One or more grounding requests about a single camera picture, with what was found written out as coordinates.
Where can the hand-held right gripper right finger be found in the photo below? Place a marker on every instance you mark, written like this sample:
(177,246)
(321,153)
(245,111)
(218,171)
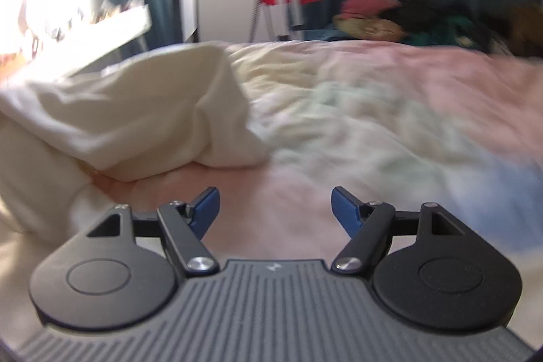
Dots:
(345,211)

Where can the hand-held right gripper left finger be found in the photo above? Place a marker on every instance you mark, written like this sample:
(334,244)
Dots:
(203,211)

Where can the cream smooth garment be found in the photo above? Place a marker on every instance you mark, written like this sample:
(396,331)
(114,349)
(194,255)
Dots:
(148,111)

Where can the pastel bed blanket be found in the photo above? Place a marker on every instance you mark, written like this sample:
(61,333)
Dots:
(382,111)

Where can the tan patterned garment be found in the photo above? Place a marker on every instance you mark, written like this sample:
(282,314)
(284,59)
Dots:
(369,28)

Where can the white desk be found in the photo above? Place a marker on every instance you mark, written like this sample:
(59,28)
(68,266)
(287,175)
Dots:
(114,35)

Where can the green garment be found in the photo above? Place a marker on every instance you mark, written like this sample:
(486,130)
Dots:
(445,32)

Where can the pink garment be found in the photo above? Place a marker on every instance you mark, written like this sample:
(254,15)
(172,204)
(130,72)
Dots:
(369,3)

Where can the black garment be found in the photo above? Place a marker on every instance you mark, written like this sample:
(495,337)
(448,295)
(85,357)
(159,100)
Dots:
(428,12)

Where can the clutter of small desk items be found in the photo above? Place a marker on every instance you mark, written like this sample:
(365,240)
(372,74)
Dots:
(85,20)

